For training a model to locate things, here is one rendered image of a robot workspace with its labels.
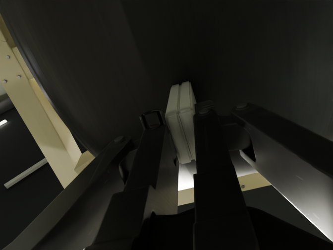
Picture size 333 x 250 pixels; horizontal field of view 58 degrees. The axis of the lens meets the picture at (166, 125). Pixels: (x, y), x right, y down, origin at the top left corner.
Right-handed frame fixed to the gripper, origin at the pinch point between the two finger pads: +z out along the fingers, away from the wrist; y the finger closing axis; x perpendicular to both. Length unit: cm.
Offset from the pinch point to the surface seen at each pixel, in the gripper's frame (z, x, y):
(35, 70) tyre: 5.7, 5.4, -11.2
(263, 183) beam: 57, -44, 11
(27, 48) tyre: 4.9, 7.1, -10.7
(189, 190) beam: 57, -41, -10
